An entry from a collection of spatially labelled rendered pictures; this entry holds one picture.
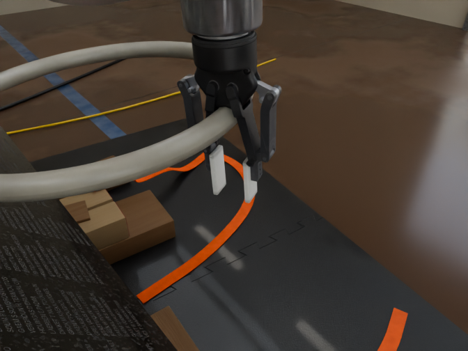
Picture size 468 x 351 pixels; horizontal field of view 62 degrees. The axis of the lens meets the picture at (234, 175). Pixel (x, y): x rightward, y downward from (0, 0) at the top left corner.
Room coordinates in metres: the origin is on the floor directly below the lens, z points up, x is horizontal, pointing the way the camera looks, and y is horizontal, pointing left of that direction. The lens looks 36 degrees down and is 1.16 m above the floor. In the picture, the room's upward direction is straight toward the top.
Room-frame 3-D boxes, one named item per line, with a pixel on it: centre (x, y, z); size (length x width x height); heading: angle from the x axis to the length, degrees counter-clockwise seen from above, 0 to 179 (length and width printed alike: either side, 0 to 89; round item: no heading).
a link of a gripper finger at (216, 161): (0.47, 0.02, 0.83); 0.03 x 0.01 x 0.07; 155
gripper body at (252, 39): (0.46, 0.01, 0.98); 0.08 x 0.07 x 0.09; 64
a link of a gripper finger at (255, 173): (0.44, -0.04, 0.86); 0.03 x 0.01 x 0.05; 64
